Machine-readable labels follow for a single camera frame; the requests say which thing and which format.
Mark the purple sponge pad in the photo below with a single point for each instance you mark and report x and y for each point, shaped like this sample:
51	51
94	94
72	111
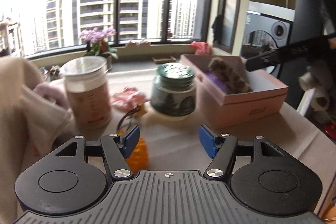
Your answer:
214	83

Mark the brown wooden tray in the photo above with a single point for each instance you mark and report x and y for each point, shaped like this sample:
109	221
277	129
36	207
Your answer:
163	59

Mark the orange sponge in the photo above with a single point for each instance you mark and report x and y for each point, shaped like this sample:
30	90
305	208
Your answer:
139	158

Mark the green lid glass jar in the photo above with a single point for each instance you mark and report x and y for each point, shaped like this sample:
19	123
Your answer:
173	93

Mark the grey washing machine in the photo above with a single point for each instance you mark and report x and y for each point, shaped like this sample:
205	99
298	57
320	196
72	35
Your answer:
267	28

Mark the potted pink orchid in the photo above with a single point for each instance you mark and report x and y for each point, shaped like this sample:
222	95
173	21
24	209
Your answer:
97	44

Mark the brown cord star ornament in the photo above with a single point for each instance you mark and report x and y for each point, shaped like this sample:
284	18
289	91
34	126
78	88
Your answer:
127	120

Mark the pink plastic bag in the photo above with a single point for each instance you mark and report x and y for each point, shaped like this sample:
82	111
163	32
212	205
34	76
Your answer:
201	48

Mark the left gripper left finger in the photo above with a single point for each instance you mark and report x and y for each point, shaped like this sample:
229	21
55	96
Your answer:
116	149

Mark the pink cardboard box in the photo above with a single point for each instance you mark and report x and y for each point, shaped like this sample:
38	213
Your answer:
228	94

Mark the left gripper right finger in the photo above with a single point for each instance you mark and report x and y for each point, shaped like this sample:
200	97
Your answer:
221	149

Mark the clear lid powder jar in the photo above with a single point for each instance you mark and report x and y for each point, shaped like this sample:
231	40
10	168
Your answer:
86	85

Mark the brown furry plush toy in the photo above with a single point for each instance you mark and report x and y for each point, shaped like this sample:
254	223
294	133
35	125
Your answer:
234	82

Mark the beige sofa blanket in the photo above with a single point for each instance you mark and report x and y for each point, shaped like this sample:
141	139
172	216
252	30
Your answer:
30	125

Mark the dark framed mirror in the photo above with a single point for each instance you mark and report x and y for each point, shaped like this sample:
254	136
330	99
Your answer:
225	24

